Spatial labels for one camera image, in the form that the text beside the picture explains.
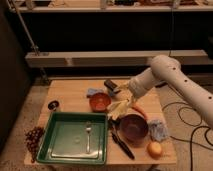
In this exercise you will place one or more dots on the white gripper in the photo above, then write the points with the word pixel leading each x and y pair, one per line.
pixel 131 88

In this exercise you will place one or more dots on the yellow banana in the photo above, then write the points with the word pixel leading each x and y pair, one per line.
pixel 118 108

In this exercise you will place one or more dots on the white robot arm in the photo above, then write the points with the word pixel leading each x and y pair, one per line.
pixel 165 68

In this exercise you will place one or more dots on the green plastic tray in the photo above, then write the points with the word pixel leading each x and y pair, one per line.
pixel 65 139

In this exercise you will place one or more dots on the orange carrot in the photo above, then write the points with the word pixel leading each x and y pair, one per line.
pixel 138 109

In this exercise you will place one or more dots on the dark rectangular block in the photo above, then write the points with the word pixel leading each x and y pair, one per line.
pixel 111 86

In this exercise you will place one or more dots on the wooden shelf beam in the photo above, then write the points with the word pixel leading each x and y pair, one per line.
pixel 113 58

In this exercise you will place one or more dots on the orange bowl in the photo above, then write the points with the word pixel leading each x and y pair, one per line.
pixel 99 102

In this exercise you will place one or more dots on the purple bowl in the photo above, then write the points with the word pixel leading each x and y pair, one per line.
pixel 133 127

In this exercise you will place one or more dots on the blue sponge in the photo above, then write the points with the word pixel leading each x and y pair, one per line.
pixel 92 91

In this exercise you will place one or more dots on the blue crumpled cloth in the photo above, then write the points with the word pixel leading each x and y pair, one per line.
pixel 158 130

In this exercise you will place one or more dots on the silver fork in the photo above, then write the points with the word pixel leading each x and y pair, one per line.
pixel 88 130

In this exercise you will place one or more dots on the yellow lemon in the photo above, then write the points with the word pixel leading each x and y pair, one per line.
pixel 155 149

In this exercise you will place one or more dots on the small metal can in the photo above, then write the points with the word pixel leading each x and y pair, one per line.
pixel 54 106

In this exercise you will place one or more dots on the metal diagonal pole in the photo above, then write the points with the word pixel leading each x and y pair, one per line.
pixel 34 47

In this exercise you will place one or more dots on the red grape bunch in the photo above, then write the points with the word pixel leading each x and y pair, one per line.
pixel 32 139

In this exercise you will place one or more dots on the black handled knife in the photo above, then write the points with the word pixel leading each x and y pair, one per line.
pixel 119 142

